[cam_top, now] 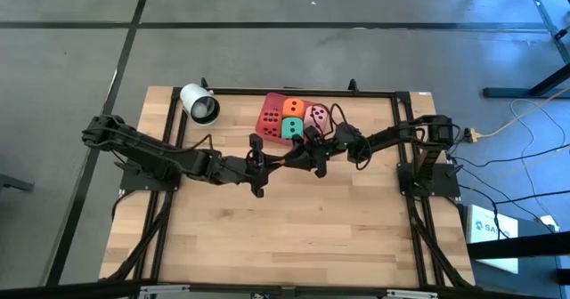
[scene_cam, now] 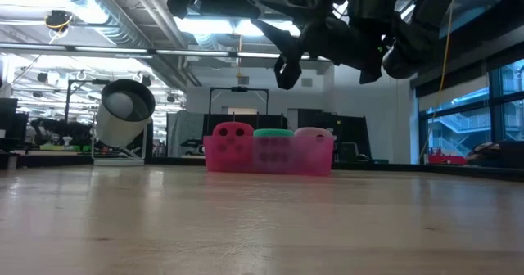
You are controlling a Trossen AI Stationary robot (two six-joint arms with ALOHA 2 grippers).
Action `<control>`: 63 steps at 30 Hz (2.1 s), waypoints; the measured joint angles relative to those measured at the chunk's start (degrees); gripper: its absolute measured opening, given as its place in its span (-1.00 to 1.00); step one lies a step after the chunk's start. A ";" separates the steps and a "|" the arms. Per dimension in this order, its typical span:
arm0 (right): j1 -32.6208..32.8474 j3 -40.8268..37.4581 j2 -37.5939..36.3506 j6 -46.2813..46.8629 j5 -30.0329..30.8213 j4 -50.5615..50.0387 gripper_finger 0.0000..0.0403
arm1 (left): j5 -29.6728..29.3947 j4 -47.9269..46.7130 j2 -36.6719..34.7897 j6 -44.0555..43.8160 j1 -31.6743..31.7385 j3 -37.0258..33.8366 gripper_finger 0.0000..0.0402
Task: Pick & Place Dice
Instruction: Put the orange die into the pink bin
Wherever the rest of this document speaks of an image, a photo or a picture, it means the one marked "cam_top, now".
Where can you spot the black desk leg frame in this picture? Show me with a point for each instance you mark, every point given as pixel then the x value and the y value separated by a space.
pixel 512 93

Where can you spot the white box blue logo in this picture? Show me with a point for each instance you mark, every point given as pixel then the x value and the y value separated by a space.
pixel 487 221

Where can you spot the black aluminium table frame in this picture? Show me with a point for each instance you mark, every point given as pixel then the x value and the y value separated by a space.
pixel 356 93

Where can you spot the grey furniture foot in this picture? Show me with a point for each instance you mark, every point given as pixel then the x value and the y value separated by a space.
pixel 13 183

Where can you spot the pink foam die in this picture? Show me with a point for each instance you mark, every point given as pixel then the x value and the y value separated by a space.
pixel 316 117

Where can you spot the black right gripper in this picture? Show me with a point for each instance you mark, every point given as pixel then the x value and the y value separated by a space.
pixel 338 145

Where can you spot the black rig crossbar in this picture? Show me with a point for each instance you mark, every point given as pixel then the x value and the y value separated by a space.
pixel 67 290

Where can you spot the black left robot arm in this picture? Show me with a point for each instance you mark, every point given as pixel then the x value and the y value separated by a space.
pixel 147 150

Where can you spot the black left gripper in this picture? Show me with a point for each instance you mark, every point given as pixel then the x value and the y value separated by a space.
pixel 242 167

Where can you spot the teal foam die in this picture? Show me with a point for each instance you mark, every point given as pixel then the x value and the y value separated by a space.
pixel 292 127

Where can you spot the orange foam die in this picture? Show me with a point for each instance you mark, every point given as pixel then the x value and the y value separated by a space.
pixel 294 107

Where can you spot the red foam die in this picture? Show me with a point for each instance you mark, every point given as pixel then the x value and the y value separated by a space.
pixel 271 125

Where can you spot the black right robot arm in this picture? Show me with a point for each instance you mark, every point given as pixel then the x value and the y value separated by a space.
pixel 409 136

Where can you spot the pink plastic bin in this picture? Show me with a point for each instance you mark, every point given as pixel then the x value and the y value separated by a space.
pixel 276 101

